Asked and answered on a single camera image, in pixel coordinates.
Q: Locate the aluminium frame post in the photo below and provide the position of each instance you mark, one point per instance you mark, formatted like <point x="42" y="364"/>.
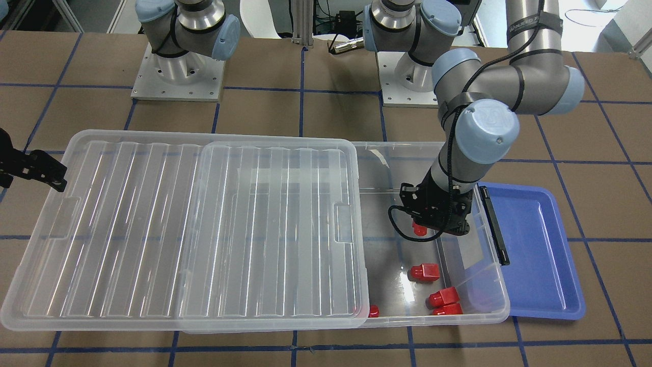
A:
<point x="302" y="22"/>

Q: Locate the blue plastic tray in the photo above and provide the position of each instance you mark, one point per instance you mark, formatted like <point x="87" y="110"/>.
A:
<point x="541" y="278"/>

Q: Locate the red block lower pair back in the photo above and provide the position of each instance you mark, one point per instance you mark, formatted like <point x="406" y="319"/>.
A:
<point x="443" y="297"/>

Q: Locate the clear plastic box lid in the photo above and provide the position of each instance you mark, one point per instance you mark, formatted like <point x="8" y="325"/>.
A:
<point x="202" y="233"/>

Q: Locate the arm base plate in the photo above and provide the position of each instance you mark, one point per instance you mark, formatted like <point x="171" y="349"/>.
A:
<point x="404" y="82"/>
<point x="191" y="77"/>

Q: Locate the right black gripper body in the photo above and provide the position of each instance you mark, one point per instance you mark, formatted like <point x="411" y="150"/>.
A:
<point x="31" y="166"/>

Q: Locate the clear plastic storage box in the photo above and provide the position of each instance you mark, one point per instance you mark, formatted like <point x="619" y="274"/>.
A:
<point x="469" y="263"/>

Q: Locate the red block pair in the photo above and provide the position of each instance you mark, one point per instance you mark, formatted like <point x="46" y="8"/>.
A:
<point x="443" y="297"/>
<point x="448" y="309"/>

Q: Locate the red block lower pair front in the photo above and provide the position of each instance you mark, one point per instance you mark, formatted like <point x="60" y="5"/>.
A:
<point x="448" y="309"/>

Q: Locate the black box latch handle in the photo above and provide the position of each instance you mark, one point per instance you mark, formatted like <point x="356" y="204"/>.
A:
<point x="497" y="237"/>

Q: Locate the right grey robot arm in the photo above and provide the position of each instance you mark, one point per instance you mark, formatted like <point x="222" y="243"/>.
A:
<point x="189" y="42"/>

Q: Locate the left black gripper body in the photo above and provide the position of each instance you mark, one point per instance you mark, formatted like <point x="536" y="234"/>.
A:
<point x="429" y="203"/>

